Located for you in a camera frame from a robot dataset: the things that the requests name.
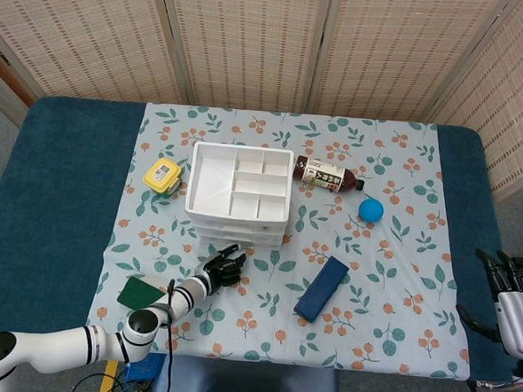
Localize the floral fruit-print tablecloth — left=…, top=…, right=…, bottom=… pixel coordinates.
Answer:
left=78, top=98, right=487, bottom=381

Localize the brown tea bottle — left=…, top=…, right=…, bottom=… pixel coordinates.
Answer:
left=291, top=154, right=367, bottom=195

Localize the white plastic drawer organizer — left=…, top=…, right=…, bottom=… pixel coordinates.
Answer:
left=183, top=141, right=295, bottom=251

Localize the clear drawer with brown pieces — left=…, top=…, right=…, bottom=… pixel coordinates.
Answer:
left=198, top=235, right=283, bottom=252

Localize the green and yellow sponge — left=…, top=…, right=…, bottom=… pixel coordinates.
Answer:
left=118, top=275, right=168, bottom=314

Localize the clear drawer with mahjong tile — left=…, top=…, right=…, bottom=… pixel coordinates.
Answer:
left=191, top=216, right=286, bottom=235

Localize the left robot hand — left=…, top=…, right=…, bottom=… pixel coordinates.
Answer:
left=199, top=241, right=250, bottom=296

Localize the dark blue rectangular box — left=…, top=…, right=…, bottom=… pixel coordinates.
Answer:
left=293, top=254, right=351, bottom=325

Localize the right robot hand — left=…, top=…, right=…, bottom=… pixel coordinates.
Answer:
left=454, top=247, right=523, bottom=357

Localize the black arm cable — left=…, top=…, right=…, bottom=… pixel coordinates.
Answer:
left=159, top=278, right=180, bottom=392

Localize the blue ball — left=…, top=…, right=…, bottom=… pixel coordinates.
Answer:
left=357, top=198, right=386, bottom=224

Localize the woven folding screen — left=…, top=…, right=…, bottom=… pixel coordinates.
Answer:
left=0, top=0, right=523, bottom=204

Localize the clear drawer with small parts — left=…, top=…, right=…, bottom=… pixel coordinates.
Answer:
left=195, top=226, right=285, bottom=244

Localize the small blue box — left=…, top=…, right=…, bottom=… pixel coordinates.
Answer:
left=124, top=355, right=164, bottom=382

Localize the brown wooden board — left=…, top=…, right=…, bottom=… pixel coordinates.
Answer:
left=0, top=40, right=40, bottom=107

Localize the teal table blanket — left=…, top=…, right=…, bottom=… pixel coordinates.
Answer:
left=0, top=93, right=523, bottom=386

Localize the yellow-lidded green container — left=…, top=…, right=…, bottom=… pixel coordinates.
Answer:
left=142, top=156, right=183, bottom=199

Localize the blue padded robot base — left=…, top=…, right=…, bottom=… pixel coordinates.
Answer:
left=149, top=353, right=343, bottom=392

